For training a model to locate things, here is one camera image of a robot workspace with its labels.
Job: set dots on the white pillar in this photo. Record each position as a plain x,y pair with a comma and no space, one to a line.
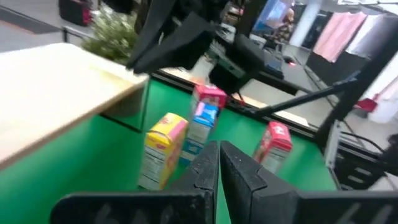
306,21

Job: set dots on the yellow Pops cereal box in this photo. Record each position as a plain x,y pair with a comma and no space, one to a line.
161,146

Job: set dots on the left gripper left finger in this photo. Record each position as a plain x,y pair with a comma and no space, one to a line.
199,186

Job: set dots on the blue display screen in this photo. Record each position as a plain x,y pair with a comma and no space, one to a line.
270,12

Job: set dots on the green table mat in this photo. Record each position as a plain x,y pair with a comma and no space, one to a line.
93,161

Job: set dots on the artificial plant in striped pot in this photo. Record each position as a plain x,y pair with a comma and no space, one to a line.
112,37

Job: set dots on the small red object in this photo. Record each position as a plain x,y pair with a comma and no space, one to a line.
367,104

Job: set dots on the person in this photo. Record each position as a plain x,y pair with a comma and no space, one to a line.
284,29

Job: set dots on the black metal table frame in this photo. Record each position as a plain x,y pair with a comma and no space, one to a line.
174,82

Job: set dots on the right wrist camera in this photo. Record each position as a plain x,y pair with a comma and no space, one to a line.
239,56

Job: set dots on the white hanging cloth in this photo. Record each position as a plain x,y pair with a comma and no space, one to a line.
363,34

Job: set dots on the blue Rice Krispies box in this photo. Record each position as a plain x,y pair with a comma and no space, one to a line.
202,121

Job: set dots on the pink hanging cloth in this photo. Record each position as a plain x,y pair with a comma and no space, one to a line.
335,34

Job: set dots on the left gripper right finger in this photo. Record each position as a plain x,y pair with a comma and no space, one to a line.
248,193

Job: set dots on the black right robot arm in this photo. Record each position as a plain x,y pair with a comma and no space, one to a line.
247,15

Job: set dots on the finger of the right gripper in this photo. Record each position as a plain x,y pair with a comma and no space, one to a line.
149,28
180,46

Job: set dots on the wooden shelf with black frame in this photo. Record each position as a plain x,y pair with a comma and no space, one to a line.
56,93

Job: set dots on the black equipment case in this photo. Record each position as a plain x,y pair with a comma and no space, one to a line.
354,174

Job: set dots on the black and red bag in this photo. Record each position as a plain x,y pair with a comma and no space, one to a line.
74,12

